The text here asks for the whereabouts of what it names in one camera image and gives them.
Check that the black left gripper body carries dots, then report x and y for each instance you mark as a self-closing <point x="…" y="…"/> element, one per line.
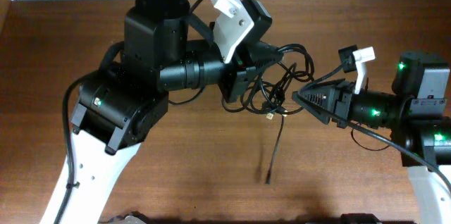
<point x="235" y="70"/>

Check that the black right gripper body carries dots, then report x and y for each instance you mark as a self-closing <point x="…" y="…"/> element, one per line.
<point x="340" y="105"/>

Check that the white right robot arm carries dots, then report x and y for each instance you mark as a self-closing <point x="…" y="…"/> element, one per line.
<point x="410" y="119"/>

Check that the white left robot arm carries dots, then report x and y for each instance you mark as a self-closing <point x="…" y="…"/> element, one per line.
<point x="166" y="48"/>

